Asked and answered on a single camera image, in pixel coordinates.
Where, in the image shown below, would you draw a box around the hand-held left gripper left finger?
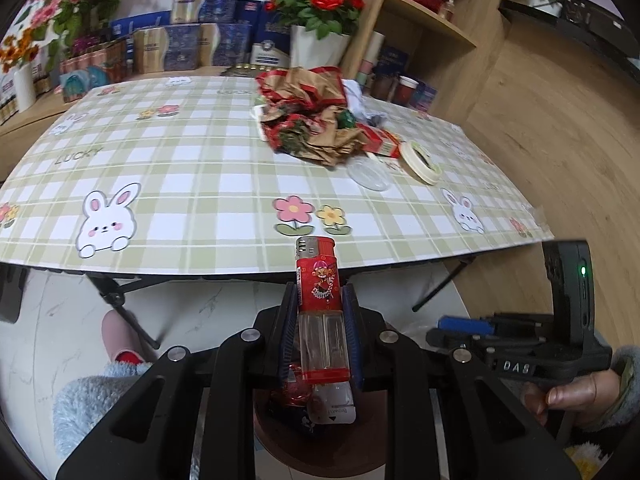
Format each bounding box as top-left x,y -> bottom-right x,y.
55,282 -> 303,480

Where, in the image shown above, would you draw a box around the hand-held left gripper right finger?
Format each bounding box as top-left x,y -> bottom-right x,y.
342,282 -> 581,480

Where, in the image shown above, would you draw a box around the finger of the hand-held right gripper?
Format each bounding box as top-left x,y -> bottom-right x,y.
439,312 -> 553,335
425,329 -> 546,358

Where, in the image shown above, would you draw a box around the red foil wrapper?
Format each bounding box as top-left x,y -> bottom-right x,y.
279,366 -> 312,407

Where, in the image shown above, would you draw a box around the white printed plastic package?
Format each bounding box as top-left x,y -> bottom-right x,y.
310,385 -> 357,423

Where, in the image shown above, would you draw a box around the red lighter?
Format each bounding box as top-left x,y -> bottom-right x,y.
294,236 -> 351,386

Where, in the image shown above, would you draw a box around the brown plastic bin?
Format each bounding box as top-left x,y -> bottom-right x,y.
252,380 -> 393,480

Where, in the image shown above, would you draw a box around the red cigarette box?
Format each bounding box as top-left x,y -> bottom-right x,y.
362,127 -> 403,158

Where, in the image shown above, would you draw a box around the person's right forearm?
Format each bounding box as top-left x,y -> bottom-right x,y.
597,345 -> 640,431

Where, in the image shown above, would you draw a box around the person's right hand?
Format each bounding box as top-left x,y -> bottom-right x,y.
520,374 -> 621,428

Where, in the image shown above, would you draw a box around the masking tape roll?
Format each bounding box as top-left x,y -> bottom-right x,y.
398,141 -> 443,185

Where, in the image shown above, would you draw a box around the pink slipper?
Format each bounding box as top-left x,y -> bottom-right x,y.
101,310 -> 156,366

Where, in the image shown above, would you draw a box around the clear plastic lid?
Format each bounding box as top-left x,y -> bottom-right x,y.
347,157 -> 393,192

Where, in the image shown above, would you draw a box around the plaid bunny tablecloth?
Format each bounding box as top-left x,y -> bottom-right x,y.
0,74 -> 556,276

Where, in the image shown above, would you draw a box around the fuzzy blue pants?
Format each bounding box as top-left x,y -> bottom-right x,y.
52,360 -> 161,461

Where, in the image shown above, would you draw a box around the purple box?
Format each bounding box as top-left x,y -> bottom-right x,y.
412,82 -> 437,113

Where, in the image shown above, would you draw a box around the red paper cup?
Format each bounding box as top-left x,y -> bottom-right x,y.
392,76 -> 420,108

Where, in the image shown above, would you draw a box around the crumpled red brown wrapping paper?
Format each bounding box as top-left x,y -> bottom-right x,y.
255,66 -> 383,167

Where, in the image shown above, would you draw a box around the crumpled white paper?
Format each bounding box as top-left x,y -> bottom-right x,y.
342,79 -> 388,126

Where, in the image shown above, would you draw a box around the brown glass cup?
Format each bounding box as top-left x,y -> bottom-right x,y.
370,75 -> 398,101

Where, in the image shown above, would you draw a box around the black counter shelf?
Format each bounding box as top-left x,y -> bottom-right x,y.
500,0 -> 640,86

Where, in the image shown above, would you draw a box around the dark blue moon gift box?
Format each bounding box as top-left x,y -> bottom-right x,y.
377,46 -> 416,81

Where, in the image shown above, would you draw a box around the golden leaf tray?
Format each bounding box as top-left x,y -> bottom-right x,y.
220,62 -> 291,78

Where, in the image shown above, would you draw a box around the pastel paper cup stack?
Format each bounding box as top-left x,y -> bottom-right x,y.
356,32 -> 386,93

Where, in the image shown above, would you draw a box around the white blue round logo box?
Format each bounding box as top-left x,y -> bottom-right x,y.
248,35 -> 291,68

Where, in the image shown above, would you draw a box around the wooden shelf unit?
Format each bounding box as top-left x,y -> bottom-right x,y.
0,0 -> 516,126

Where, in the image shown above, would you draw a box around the white ribbed flower pot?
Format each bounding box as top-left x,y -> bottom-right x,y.
289,24 -> 351,68

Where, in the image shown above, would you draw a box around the blue gold gift box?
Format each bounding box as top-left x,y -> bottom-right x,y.
199,22 -> 251,67
172,0 -> 238,25
132,27 -> 201,73

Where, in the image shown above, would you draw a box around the teal round ornament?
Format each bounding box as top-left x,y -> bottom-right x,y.
59,67 -> 108,103

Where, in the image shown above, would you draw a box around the small dark blue box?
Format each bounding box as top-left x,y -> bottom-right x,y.
235,0 -> 273,27

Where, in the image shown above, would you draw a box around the striped planter basket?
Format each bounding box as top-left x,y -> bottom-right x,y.
60,40 -> 128,86

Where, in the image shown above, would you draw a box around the blue flat gift box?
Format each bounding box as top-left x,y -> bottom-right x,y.
109,10 -> 173,41

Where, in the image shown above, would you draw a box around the row of small brown bottles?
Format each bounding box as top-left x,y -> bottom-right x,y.
0,85 -> 21,126

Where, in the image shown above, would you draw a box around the white vase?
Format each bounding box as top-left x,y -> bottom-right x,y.
14,62 -> 37,111

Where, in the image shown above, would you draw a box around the orange artificial flowers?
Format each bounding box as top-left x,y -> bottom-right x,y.
0,35 -> 41,73

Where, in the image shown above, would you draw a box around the black folding table frame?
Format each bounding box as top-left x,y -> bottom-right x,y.
0,255 -> 473,351

